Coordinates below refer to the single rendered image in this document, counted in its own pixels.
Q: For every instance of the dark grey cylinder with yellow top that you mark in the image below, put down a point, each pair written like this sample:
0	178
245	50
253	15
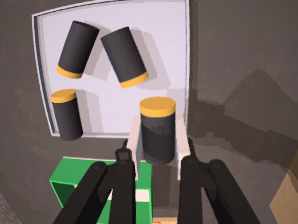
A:
124	57
76	50
67	114
158	116

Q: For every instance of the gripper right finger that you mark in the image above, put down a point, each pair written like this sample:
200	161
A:
229	204

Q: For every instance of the white tray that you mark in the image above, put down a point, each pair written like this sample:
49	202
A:
160	29

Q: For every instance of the green open box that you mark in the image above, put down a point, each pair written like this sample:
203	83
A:
71	170

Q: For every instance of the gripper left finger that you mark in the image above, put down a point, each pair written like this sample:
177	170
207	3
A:
86	203

